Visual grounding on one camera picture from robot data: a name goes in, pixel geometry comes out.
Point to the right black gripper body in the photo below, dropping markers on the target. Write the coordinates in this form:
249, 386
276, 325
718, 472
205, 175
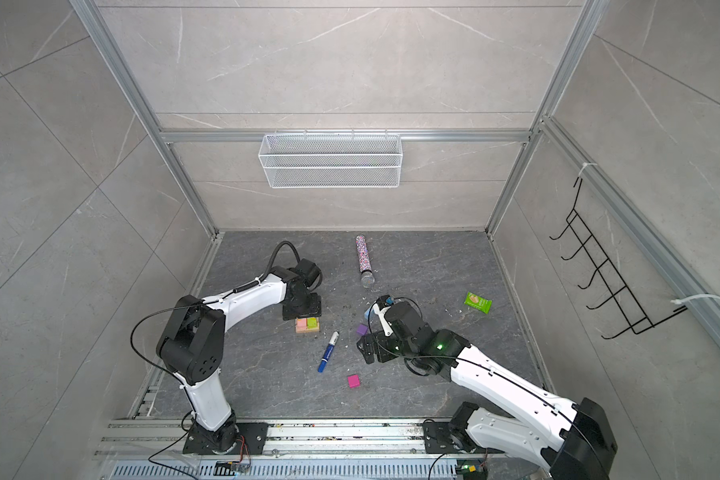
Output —
387, 347

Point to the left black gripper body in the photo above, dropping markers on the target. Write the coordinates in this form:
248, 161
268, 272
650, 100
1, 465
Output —
311, 304

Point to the blue white marker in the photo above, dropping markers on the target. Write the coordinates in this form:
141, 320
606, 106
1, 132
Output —
328, 351

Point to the natural wood block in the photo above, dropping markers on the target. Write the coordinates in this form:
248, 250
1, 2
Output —
306, 331

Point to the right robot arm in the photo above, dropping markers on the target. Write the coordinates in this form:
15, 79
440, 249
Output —
568, 439

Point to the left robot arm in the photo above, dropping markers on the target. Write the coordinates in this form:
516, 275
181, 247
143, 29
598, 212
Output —
192, 343

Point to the magenta cube block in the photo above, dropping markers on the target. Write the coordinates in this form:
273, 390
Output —
353, 381

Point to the glitter sprinkle tube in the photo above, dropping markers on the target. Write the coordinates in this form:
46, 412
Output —
366, 274

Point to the green circuit board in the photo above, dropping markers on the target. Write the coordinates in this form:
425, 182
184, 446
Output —
471, 471

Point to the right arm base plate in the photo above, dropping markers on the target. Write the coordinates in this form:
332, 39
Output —
439, 439

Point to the white wire mesh basket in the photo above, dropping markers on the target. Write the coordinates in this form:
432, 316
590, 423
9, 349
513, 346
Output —
336, 160

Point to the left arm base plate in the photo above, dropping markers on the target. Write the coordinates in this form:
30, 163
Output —
231, 438

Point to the black wire hook rack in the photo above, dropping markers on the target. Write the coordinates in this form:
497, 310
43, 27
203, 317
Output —
605, 272

